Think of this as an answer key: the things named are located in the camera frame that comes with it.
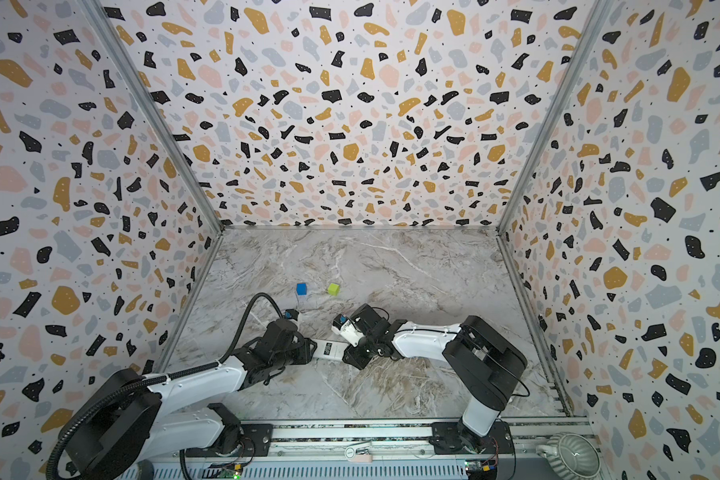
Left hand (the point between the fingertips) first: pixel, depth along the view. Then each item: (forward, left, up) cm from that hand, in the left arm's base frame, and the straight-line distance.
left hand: (314, 342), depth 87 cm
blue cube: (+21, +7, -3) cm, 22 cm away
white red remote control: (-1, -4, -2) cm, 5 cm away
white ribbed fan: (-29, -65, -3) cm, 71 cm away
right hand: (-3, -8, 0) cm, 9 cm away
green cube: (+20, -4, -2) cm, 20 cm away
